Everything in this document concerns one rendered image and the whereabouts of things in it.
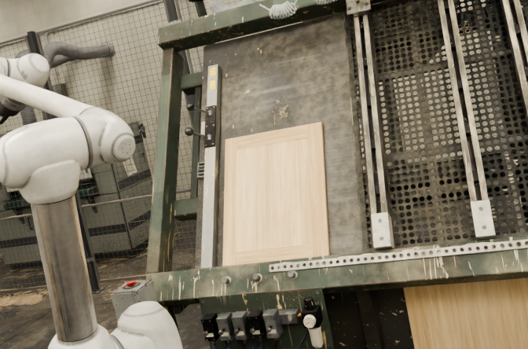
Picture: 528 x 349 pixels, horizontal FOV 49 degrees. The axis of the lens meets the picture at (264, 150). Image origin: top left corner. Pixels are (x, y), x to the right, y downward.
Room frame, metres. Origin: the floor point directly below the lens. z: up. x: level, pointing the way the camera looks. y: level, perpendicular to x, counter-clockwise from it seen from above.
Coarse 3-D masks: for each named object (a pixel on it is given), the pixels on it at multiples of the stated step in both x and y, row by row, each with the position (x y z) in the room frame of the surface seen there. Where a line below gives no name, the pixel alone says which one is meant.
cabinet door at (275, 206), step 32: (288, 128) 2.41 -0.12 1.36; (320, 128) 2.35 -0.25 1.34; (256, 160) 2.40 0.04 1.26; (288, 160) 2.34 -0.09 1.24; (320, 160) 2.28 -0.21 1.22; (224, 192) 2.39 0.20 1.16; (256, 192) 2.33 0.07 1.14; (288, 192) 2.28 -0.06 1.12; (320, 192) 2.22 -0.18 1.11; (224, 224) 2.32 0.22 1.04; (256, 224) 2.26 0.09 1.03; (288, 224) 2.21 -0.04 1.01; (320, 224) 2.16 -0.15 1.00; (224, 256) 2.25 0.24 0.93; (256, 256) 2.19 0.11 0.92; (288, 256) 2.14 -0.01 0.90
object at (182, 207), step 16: (464, 16) 2.40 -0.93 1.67; (432, 32) 2.43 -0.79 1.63; (384, 48) 2.52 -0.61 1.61; (192, 80) 2.82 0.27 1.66; (512, 112) 2.15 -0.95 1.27; (192, 144) 2.66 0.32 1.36; (192, 160) 2.62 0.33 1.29; (448, 160) 2.14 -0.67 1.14; (192, 176) 2.58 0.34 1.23; (448, 176) 2.11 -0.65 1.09; (496, 176) 2.08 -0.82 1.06; (192, 192) 2.54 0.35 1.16; (176, 208) 2.51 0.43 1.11; (192, 208) 2.47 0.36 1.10
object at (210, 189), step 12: (216, 72) 2.68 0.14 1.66; (216, 84) 2.65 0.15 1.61; (216, 96) 2.62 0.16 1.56; (216, 108) 2.59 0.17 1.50; (216, 120) 2.56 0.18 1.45; (216, 132) 2.53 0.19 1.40; (216, 144) 2.51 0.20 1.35; (216, 156) 2.48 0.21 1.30; (204, 168) 2.46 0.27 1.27; (216, 168) 2.45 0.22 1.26; (204, 180) 2.43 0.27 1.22; (216, 180) 2.43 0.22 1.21; (204, 192) 2.40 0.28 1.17; (216, 192) 2.41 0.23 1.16; (204, 204) 2.37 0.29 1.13; (216, 204) 2.38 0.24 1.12; (204, 216) 2.35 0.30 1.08; (216, 216) 2.36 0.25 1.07; (204, 228) 2.32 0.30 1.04; (216, 228) 2.33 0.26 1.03; (204, 240) 2.29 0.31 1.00; (216, 240) 2.31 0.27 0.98; (204, 252) 2.27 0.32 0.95; (216, 252) 2.29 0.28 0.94; (204, 264) 2.24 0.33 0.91
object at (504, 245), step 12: (396, 252) 1.96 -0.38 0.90; (408, 252) 1.94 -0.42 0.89; (420, 252) 1.92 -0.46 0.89; (444, 252) 1.89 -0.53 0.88; (456, 252) 1.88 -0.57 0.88; (468, 252) 1.86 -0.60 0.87; (480, 252) 1.85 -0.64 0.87; (276, 264) 2.11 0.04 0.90; (288, 264) 2.09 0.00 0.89; (300, 264) 2.07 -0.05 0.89; (336, 264) 2.02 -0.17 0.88; (348, 264) 2.00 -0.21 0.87
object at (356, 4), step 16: (352, 0) 2.49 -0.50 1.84; (368, 0) 2.45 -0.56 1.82; (368, 16) 2.50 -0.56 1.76; (368, 32) 2.42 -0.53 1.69; (368, 48) 2.38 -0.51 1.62; (368, 64) 2.35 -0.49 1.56; (368, 80) 2.35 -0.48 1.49; (368, 96) 2.32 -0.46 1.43; (368, 112) 2.28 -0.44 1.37; (368, 128) 2.21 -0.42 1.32; (368, 144) 2.18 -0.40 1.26; (368, 160) 2.15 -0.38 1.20; (384, 160) 2.18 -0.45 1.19; (368, 176) 2.12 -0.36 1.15; (384, 176) 2.11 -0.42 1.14; (384, 192) 2.06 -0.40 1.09; (384, 208) 2.03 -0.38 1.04; (384, 224) 2.00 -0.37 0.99; (384, 240) 1.98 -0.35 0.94
